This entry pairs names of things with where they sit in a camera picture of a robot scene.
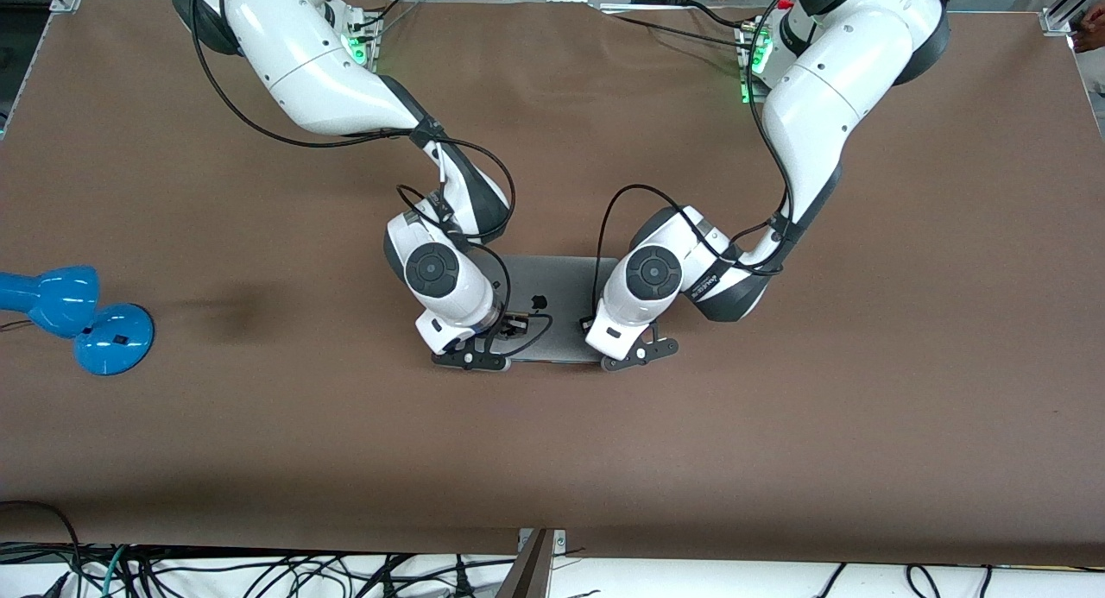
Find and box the grey aluminium laptop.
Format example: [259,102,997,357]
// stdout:
[494,255,621,364]

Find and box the blue desk lamp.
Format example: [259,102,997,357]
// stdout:
[0,266,157,377]

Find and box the grey metal post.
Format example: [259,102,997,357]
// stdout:
[496,529,566,598]

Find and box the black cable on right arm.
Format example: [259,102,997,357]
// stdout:
[190,0,555,359]

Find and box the tangled black cable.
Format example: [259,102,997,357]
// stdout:
[121,551,519,598]

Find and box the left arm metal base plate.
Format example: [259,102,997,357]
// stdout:
[736,20,782,104]

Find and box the thin black base cable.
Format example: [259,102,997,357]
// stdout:
[600,9,754,47]

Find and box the thick black base cable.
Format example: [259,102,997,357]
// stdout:
[686,0,765,29]

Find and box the teal cable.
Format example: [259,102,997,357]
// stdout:
[100,544,132,598]

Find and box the black looped cable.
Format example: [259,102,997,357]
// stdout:
[0,500,84,598]

